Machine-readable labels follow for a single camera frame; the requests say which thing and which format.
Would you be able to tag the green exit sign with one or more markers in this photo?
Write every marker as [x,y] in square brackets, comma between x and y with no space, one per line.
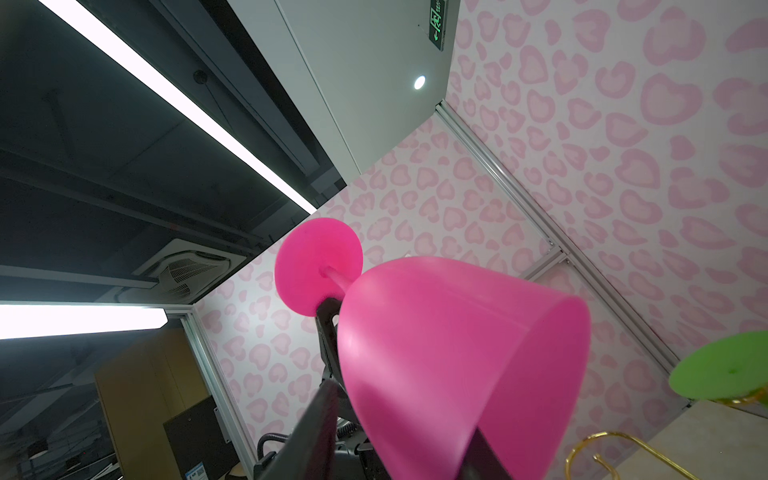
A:
[436,22]

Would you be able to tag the gold wire wine glass rack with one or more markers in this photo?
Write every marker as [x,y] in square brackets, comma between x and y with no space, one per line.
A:
[724,439]

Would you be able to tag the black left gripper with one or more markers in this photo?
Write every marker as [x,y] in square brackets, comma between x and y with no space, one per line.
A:
[355,457]

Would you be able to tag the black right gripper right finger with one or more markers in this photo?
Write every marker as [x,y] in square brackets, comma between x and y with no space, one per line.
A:
[480,462]

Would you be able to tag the aluminium frame left post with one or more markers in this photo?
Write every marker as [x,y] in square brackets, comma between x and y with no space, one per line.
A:
[589,274]

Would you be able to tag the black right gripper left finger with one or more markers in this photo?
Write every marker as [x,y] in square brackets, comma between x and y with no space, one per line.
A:
[310,449]

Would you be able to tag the aluminium frame left strut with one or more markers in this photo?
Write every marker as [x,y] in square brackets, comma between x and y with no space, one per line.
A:
[540,267]

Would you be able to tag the green wine glass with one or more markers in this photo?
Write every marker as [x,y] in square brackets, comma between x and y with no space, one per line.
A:
[732,370]

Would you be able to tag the long ceiling light strip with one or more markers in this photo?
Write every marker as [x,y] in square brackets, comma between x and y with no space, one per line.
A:
[97,33]

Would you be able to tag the wooden cabinet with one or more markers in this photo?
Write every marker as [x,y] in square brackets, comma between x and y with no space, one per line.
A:
[149,382]

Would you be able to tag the ceiling air conditioner vent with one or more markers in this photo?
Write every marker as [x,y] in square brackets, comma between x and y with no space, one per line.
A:
[184,271]

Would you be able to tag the pink wine glass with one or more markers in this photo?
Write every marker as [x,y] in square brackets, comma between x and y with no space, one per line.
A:
[433,348]

